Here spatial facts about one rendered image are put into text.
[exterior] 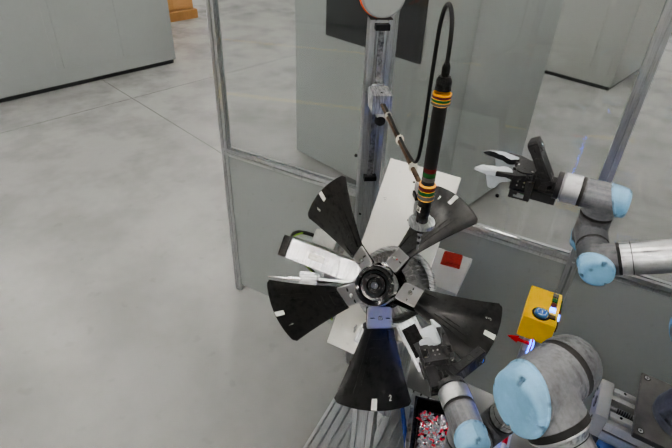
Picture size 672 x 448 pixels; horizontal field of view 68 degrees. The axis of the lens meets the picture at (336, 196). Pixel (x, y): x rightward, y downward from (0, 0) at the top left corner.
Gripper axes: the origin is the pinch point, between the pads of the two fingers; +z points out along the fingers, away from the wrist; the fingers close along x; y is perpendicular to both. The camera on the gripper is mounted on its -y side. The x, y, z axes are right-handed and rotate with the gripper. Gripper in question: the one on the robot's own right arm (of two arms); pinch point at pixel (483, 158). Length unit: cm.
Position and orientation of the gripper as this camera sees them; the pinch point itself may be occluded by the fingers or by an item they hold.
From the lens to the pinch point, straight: 136.7
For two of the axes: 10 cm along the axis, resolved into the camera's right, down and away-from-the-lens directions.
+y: -0.2, 8.2, 5.7
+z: -8.8, -2.8, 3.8
